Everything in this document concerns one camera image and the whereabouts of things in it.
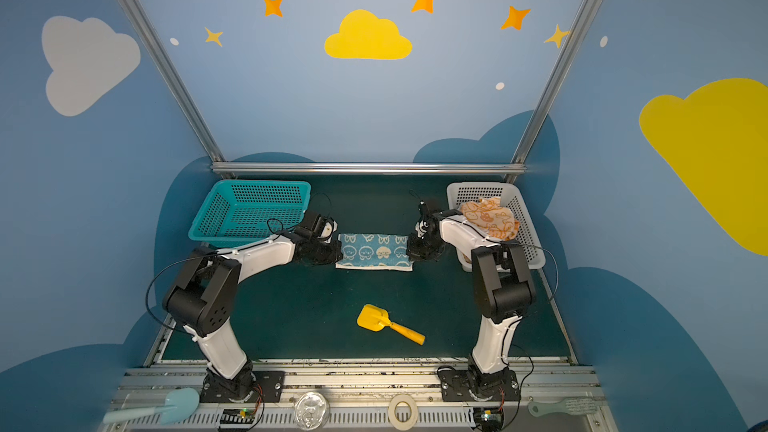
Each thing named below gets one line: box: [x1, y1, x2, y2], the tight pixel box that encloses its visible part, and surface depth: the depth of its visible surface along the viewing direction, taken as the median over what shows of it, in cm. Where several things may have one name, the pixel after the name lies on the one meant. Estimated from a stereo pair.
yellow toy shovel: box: [356, 304, 426, 345], surface depth 86 cm
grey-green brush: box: [528, 397, 599, 417], surface depth 73 cm
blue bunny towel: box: [335, 233, 413, 272], surface depth 101 cm
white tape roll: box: [388, 394, 419, 431], surface depth 72 cm
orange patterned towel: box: [460, 197, 520, 241], surface depth 107 cm
